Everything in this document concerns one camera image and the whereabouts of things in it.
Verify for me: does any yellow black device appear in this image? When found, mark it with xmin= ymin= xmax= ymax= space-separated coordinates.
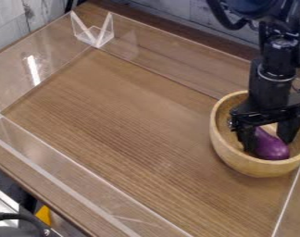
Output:
xmin=35 ymin=205 xmax=88 ymax=237

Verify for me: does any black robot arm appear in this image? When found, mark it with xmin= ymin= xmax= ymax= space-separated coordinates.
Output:
xmin=208 ymin=0 xmax=300 ymax=152

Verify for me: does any brown wooden bowl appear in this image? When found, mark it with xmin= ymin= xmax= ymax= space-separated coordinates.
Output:
xmin=209 ymin=91 xmax=300 ymax=178

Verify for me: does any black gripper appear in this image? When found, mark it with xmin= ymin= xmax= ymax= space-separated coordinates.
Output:
xmin=229 ymin=61 xmax=300 ymax=153

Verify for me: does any purple toy eggplant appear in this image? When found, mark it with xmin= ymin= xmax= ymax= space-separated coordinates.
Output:
xmin=255 ymin=127 xmax=291 ymax=160

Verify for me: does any clear acrylic corner bracket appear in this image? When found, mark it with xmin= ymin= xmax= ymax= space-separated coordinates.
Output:
xmin=70 ymin=12 xmax=114 ymax=49

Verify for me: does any clear acrylic tray wall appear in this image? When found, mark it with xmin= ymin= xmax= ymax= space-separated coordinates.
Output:
xmin=0 ymin=114 xmax=193 ymax=237

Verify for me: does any black cable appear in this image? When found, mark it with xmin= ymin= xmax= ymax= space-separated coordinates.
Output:
xmin=0 ymin=212 xmax=46 ymax=237

